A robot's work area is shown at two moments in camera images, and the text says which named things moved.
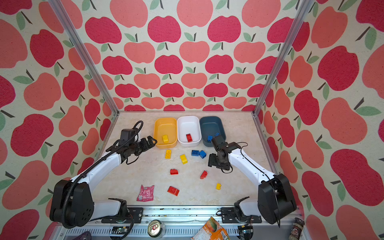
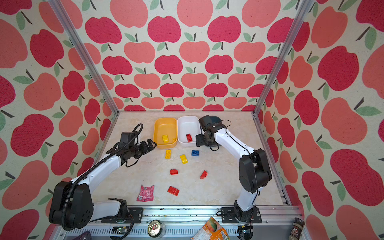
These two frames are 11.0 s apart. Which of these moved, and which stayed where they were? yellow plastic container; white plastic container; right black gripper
Moved: right black gripper
Stayed: yellow plastic container; white plastic container
